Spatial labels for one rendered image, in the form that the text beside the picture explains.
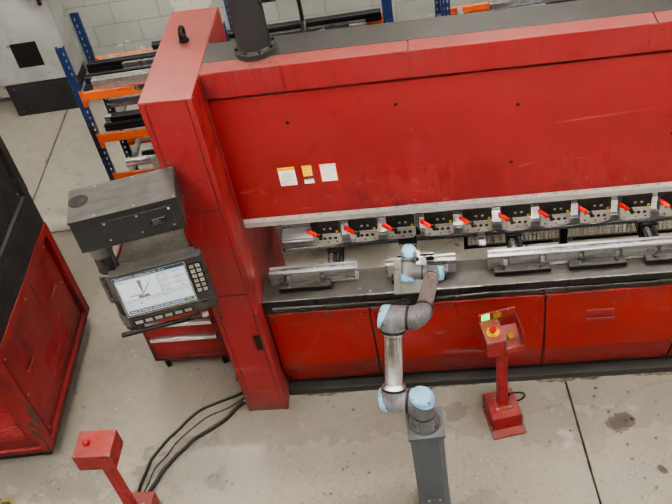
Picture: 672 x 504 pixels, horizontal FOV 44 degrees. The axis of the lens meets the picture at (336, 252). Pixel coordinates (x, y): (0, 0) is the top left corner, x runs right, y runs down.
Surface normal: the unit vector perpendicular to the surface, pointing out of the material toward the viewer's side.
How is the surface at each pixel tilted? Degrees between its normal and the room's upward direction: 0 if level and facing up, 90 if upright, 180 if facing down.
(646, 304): 90
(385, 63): 90
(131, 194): 0
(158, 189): 0
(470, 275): 0
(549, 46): 90
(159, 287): 90
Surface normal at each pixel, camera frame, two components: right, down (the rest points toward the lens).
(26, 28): 0.03, 0.68
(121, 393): -0.15, -0.72
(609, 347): 0.00, 0.84
